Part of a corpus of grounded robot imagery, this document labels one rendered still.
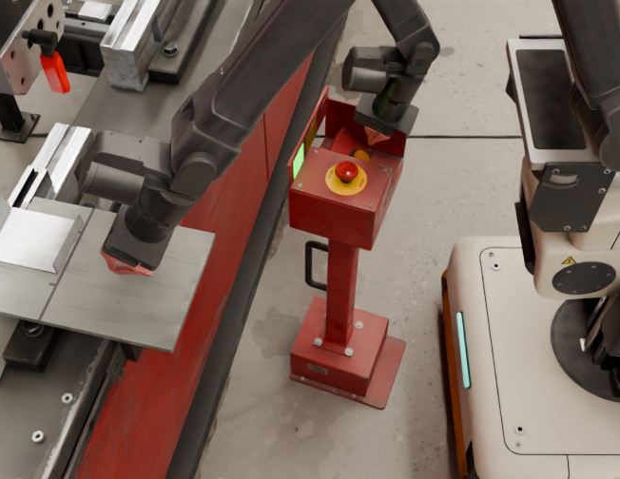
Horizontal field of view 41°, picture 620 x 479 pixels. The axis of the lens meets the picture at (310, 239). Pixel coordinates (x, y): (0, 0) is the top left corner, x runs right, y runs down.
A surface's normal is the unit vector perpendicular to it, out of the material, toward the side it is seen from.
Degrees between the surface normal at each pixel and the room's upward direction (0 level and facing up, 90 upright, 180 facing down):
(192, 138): 81
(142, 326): 0
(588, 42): 82
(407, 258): 0
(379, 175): 0
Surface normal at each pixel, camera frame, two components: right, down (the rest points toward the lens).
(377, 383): 0.00, -0.57
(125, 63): -0.24, 0.80
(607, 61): 0.12, 0.64
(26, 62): 0.97, 0.20
